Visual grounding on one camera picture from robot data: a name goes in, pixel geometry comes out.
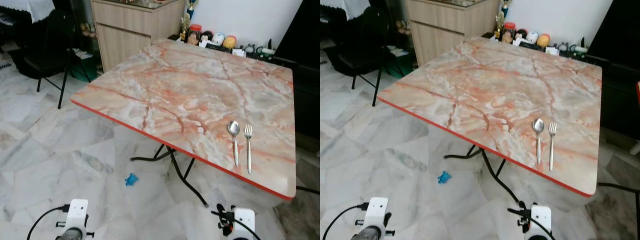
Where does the silver metal spoon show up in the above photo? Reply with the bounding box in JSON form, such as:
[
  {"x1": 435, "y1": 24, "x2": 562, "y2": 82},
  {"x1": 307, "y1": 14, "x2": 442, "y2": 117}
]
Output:
[
  {"x1": 532, "y1": 118, "x2": 545, "y2": 165},
  {"x1": 227, "y1": 120, "x2": 241, "y2": 168}
]

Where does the silver metal fork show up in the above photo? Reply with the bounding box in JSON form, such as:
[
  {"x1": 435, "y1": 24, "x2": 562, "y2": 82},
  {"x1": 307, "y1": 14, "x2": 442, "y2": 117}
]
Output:
[
  {"x1": 243, "y1": 124, "x2": 254, "y2": 175},
  {"x1": 548, "y1": 121, "x2": 558, "y2": 172}
]

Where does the black folding chair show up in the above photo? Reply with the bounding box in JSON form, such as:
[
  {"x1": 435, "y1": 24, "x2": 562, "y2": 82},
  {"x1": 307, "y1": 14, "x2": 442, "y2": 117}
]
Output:
[
  {"x1": 336, "y1": 6, "x2": 406, "y2": 107},
  {"x1": 22, "y1": 7, "x2": 93, "y2": 110}
]

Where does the green bag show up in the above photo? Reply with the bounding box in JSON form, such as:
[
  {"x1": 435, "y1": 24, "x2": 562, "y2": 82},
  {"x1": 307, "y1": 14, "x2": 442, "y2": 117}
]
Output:
[
  {"x1": 69, "y1": 49, "x2": 102, "y2": 82},
  {"x1": 387, "y1": 46, "x2": 416, "y2": 79}
]

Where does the white lace cloth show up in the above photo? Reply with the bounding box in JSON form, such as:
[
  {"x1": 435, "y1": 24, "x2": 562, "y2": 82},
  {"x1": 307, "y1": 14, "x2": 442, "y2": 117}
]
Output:
[
  {"x1": 0, "y1": 0, "x2": 56, "y2": 24},
  {"x1": 320, "y1": 0, "x2": 371, "y2": 21}
]

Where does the red lid jar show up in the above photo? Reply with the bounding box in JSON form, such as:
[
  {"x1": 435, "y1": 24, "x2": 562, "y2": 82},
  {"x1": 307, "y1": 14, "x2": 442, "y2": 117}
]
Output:
[
  {"x1": 188, "y1": 24, "x2": 203, "y2": 45},
  {"x1": 502, "y1": 22, "x2": 517, "y2": 43}
]

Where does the light wooden cabinet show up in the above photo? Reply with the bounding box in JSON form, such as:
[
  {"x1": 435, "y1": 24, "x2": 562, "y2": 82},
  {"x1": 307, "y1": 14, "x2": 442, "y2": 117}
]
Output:
[
  {"x1": 405, "y1": 0, "x2": 501, "y2": 68},
  {"x1": 91, "y1": 0, "x2": 187, "y2": 73}
]

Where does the gold trophy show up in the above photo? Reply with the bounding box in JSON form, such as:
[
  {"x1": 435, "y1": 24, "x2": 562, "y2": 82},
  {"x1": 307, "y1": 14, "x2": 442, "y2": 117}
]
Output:
[
  {"x1": 494, "y1": 12, "x2": 506, "y2": 40},
  {"x1": 179, "y1": 14, "x2": 192, "y2": 42}
]

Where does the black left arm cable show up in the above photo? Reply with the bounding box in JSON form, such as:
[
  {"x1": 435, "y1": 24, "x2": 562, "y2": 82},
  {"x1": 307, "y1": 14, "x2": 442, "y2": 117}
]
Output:
[
  {"x1": 26, "y1": 204, "x2": 71, "y2": 240},
  {"x1": 322, "y1": 202, "x2": 370, "y2": 240}
]

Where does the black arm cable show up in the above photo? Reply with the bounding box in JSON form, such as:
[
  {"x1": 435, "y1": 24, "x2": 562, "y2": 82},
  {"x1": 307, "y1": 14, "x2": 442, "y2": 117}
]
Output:
[
  {"x1": 507, "y1": 201, "x2": 557, "y2": 240},
  {"x1": 210, "y1": 203, "x2": 262, "y2": 240},
  {"x1": 26, "y1": 204, "x2": 71, "y2": 240},
  {"x1": 322, "y1": 202, "x2": 370, "y2": 240}
]

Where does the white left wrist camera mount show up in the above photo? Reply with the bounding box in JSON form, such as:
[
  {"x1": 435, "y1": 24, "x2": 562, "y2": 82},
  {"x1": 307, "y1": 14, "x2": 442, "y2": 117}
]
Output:
[
  {"x1": 65, "y1": 199, "x2": 90, "y2": 231},
  {"x1": 364, "y1": 197, "x2": 390, "y2": 231}
]

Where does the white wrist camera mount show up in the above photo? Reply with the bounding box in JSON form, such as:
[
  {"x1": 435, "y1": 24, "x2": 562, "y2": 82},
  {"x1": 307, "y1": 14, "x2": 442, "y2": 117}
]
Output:
[
  {"x1": 364, "y1": 197, "x2": 390, "y2": 231},
  {"x1": 529, "y1": 204, "x2": 552, "y2": 240},
  {"x1": 65, "y1": 199, "x2": 90, "y2": 231},
  {"x1": 233, "y1": 208, "x2": 256, "y2": 240}
]

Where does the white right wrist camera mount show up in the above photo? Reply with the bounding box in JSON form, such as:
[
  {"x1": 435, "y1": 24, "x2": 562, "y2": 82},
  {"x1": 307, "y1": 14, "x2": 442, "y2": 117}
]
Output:
[
  {"x1": 529, "y1": 204, "x2": 552, "y2": 240},
  {"x1": 233, "y1": 208, "x2": 256, "y2": 240}
]

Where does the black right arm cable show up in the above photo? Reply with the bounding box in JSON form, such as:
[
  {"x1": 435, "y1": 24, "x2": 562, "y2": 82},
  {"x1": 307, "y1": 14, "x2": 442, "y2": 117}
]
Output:
[
  {"x1": 210, "y1": 203, "x2": 262, "y2": 240},
  {"x1": 507, "y1": 201, "x2": 557, "y2": 240}
]

